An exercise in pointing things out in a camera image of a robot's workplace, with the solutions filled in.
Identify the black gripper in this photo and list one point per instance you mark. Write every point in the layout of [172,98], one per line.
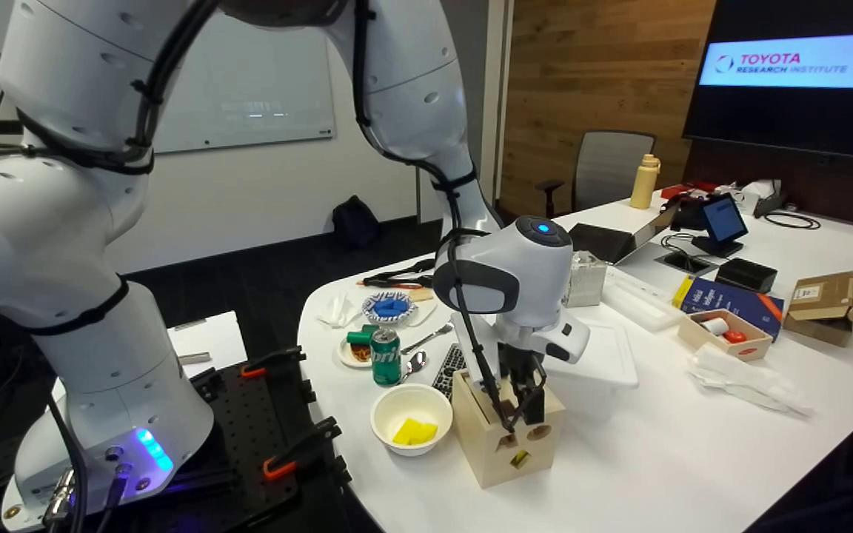
[526,377]

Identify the wooden shape sorter box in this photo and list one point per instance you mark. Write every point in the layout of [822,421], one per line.
[498,455]

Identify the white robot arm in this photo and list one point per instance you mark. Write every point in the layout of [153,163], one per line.
[91,82]

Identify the open cardboard box black lid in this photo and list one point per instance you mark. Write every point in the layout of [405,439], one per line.
[618,234]

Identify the white plastic bin lid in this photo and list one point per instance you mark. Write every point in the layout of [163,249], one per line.
[605,359]

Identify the white bowl with yellow sponge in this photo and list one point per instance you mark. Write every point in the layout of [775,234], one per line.
[411,420]

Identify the green can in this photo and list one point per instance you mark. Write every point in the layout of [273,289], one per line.
[385,359]

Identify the clear plastic container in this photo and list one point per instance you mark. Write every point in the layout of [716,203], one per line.
[637,303]

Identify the blue and white plate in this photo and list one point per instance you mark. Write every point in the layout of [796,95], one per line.
[390,308]

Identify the black marker tool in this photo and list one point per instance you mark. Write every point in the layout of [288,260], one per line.
[412,276]

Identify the white plastic bag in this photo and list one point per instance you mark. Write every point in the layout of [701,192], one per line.
[713,369]

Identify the wooden tray with items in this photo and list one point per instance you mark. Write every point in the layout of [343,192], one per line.
[723,331]

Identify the black backpack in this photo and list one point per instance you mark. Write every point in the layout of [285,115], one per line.
[354,223]

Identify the black small box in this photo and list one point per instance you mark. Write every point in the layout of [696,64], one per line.
[744,274]

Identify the grey office chair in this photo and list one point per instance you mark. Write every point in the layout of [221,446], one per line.
[602,174]

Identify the yellow mustard bottle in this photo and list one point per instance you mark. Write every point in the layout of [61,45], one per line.
[645,181]

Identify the small tablet display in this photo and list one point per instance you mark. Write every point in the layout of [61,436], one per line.
[723,227]

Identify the whiteboard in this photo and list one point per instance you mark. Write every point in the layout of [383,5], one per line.
[251,86]

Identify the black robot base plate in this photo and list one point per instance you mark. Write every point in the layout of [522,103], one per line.
[268,465]

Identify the wall television screen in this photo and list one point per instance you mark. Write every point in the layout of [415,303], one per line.
[778,76]

